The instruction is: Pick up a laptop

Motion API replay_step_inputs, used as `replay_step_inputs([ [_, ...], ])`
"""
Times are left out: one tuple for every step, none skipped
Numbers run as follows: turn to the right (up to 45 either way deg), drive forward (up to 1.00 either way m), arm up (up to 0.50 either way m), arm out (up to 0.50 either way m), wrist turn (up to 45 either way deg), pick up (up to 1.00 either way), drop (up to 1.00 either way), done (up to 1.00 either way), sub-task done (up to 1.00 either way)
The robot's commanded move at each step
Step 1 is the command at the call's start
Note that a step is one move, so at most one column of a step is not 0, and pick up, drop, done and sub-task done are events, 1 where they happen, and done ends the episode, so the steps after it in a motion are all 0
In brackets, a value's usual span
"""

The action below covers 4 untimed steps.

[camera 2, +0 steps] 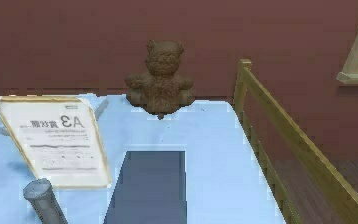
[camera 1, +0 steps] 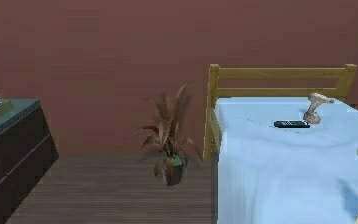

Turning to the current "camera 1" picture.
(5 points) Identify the black chest of drawers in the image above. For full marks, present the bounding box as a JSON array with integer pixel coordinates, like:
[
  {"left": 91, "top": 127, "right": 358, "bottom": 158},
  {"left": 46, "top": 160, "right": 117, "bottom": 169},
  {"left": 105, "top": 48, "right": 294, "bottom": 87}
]
[{"left": 0, "top": 98, "right": 60, "bottom": 224}]

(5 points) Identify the brown house plant in pot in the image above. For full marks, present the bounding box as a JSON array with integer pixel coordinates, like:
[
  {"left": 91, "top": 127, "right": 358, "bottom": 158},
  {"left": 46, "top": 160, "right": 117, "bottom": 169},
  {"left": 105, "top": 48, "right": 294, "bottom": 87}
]
[{"left": 125, "top": 83, "right": 203, "bottom": 188}]

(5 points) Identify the beige power drill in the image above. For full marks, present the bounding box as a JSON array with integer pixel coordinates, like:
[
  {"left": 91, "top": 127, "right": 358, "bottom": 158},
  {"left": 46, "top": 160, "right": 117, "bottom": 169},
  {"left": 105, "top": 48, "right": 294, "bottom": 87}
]
[{"left": 302, "top": 92, "right": 335, "bottom": 125}]

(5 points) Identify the black remote control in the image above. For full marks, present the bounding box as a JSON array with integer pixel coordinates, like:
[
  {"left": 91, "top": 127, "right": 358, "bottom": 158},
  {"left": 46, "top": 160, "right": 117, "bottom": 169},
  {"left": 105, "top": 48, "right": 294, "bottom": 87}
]
[{"left": 273, "top": 120, "right": 311, "bottom": 129}]

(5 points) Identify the wooden bed with blue sheet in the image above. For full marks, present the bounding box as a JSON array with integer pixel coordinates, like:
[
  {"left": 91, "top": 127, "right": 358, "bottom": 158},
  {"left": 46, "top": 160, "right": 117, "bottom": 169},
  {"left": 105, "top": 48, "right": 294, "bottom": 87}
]
[{"left": 202, "top": 63, "right": 358, "bottom": 224}]

